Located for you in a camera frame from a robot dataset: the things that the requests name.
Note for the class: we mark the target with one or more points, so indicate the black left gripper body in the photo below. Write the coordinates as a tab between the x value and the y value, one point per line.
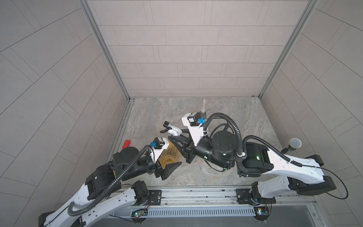
158	170

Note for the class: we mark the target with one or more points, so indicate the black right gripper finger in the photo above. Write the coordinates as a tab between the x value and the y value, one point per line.
181	143
186	131

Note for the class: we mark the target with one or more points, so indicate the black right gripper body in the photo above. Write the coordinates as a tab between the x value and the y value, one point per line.
191	148

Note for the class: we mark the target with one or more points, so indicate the orange translucent spray bottle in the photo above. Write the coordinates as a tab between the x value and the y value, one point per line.
169	156

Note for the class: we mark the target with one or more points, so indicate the black spray nozzle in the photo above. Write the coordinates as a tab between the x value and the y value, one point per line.
171	129

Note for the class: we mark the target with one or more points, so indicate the clear grey spray bottle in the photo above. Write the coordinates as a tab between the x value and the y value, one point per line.
203	114

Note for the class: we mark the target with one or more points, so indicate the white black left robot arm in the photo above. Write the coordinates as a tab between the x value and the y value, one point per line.
93	202

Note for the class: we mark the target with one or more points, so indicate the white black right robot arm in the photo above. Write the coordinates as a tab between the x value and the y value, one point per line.
305	176

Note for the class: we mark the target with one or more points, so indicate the red spray nozzle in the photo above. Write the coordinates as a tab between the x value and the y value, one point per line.
126	144

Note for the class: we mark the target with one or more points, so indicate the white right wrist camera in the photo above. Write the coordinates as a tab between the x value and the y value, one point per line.
195	124

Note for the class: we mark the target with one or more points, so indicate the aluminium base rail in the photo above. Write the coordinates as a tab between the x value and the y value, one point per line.
200	202

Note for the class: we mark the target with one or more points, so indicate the aluminium corner frame post left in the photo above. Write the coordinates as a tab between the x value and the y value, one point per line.
101	42

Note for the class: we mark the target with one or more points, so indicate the aluminium corner frame post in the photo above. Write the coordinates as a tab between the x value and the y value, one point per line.
101	42
306	14

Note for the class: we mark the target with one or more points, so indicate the aluminium corner frame post right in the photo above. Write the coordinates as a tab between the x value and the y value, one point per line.
306	14

